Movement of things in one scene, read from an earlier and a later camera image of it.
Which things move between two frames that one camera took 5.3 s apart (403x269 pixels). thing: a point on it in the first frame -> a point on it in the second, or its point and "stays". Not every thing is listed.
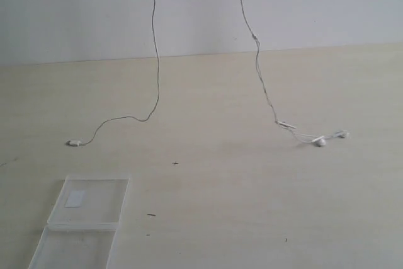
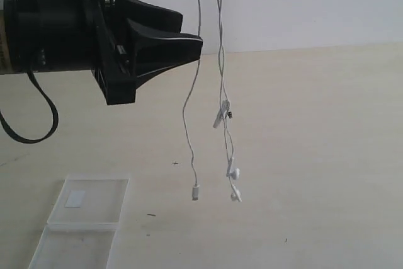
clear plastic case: x=80 y=232 stays
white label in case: x=75 y=198 stays
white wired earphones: x=320 y=140 -> x=224 y=112
